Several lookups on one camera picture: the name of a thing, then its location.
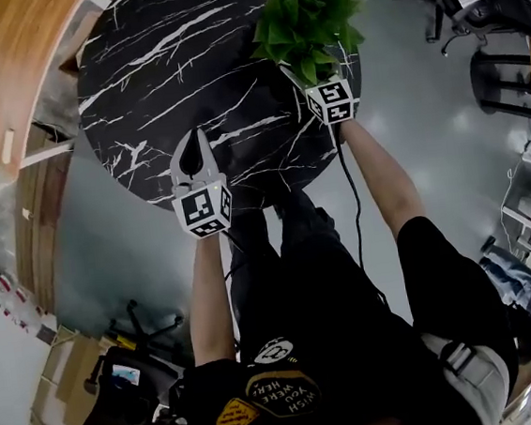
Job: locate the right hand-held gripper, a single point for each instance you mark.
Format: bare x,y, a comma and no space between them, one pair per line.
334,103

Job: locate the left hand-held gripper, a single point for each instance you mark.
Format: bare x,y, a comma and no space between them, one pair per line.
204,211

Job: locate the green potted plant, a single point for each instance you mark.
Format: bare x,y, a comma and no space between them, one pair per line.
308,18

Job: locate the person's right forearm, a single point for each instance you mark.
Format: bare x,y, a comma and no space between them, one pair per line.
384,175

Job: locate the person's left forearm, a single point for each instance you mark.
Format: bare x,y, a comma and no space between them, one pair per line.
210,297

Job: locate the round black marble table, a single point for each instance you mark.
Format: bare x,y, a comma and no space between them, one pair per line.
185,74

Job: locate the person's black trousers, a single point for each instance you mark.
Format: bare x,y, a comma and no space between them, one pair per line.
294,260

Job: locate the small pale wooden block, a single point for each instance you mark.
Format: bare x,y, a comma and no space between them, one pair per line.
7,146

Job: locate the black round stool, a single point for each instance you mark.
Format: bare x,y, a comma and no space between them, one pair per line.
499,83

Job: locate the curved wooden desk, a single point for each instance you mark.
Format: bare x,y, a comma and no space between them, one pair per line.
5,74

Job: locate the pack of water bottles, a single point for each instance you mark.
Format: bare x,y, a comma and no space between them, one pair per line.
18,303

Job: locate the black mesh office chair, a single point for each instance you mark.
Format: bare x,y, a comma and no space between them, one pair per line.
123,387

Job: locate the flat cardboard boxes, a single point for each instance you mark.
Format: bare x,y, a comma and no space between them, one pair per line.
70,369

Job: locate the person's black printed t-shirt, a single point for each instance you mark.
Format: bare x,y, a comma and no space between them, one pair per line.
357,362

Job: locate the blue denim cloth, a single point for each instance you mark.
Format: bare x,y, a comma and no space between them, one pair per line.
512,275

